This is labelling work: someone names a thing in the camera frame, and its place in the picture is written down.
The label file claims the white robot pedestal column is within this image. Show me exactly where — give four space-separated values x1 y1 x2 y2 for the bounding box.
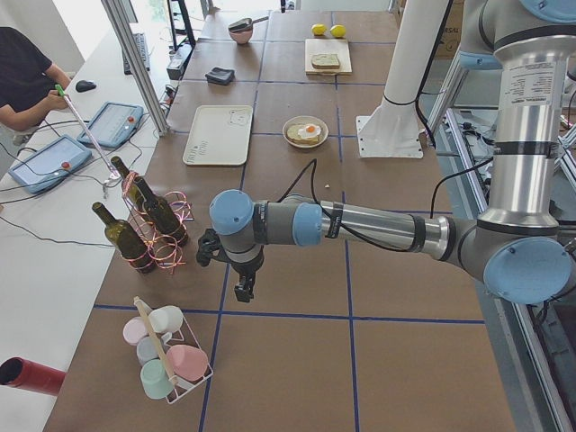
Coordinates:
356 0 452 158

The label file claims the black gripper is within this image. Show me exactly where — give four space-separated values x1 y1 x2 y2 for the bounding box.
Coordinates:
231 256 264 302

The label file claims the green wine bottle middle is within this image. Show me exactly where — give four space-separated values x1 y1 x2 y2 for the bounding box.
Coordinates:
133 175 189 246

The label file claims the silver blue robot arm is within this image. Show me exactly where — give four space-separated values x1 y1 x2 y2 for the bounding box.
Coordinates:
196 1 575 304

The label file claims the yellow lemon right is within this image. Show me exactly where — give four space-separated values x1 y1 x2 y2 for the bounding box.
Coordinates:
329 24 347 39

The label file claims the grey cup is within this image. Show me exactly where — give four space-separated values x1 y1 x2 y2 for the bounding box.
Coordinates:
136 337 159 366

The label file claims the bread slice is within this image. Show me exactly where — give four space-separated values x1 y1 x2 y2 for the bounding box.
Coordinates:
286 123 322 146
310 53 340 69

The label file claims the green wine bottle front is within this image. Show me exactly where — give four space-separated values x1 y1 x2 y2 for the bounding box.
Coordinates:
92 202 156 274

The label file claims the cream bear serving tray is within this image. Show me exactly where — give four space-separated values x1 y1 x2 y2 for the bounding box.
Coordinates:
183 105 253 167

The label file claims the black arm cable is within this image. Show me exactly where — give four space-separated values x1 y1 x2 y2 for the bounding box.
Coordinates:
274 157 496 253

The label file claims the yellow lemon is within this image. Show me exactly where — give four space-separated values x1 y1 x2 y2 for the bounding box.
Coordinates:
329 24 347 39
311 23 327 37

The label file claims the white round plate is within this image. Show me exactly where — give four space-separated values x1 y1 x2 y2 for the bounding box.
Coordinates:
283 115 329 149

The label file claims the white cup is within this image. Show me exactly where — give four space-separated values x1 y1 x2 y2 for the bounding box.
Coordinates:
148 305 184 333

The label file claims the green wine bottle back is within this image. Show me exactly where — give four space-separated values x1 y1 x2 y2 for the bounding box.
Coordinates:
111 156 149 222

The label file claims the red cylinder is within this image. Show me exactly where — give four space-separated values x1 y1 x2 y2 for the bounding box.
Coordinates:
1 357 66 396

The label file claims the mint green cup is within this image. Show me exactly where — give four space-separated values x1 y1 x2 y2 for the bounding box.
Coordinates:
140 359 174 400

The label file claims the light pink cup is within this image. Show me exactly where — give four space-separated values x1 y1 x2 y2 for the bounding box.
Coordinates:
122 317 149 347

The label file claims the person in black shirt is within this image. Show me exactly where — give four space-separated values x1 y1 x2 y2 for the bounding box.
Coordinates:
1 27 71 131

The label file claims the yellow lemon left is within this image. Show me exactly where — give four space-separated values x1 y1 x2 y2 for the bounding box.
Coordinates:
311 23 327 37

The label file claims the bread slice on plate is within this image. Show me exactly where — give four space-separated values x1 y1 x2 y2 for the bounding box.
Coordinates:
286 123 322 146

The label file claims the green wine bottle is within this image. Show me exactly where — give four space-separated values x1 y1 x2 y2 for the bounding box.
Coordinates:
133 175 189 246
111 156 149 222
92 202 156 274

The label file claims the white wire cup rack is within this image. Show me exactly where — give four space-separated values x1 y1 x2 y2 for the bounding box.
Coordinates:
148 305 213 404

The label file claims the blue teach pendant near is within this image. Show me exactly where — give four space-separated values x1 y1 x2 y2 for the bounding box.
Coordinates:
8 135 92 194

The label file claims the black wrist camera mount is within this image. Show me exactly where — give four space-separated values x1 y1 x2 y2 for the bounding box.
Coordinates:
195 229 229 267

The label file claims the pink cup large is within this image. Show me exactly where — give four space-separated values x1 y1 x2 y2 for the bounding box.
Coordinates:
166 345 208 382

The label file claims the blue teach pendant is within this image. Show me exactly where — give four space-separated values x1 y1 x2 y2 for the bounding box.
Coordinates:
87 102 144 149
8 135 92 194

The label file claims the black keyboard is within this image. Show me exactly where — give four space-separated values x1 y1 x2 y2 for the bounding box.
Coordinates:
121 32 150 76

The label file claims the folded grey cloth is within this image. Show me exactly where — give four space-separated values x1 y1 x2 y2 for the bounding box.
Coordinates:
205 67 235 86

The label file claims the pink bowl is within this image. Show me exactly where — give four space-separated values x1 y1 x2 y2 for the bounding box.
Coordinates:
229 27 253 45

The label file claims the aluminium frame post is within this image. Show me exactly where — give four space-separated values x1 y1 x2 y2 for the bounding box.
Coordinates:
101 0 169 137

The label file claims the blue teach pendant far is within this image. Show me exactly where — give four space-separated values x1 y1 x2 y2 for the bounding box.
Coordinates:
87 102 144 149

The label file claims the wooden cup rack handle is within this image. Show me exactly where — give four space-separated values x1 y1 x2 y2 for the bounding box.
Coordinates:
133 296 177 386

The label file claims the copper wire bottle rack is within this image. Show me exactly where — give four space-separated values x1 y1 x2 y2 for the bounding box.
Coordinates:
125 192 194 272

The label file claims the metal scoop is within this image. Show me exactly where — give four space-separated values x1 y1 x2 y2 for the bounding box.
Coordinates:
228 16 269 32

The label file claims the wooden cutting board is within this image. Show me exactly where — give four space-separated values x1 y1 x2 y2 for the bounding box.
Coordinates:
305 38 352 75

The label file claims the black computer mouse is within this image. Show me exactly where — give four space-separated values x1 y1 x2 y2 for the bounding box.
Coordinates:
75 80 97 93

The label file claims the fried egg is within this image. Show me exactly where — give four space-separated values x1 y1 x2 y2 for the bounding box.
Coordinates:
297 123 321 140

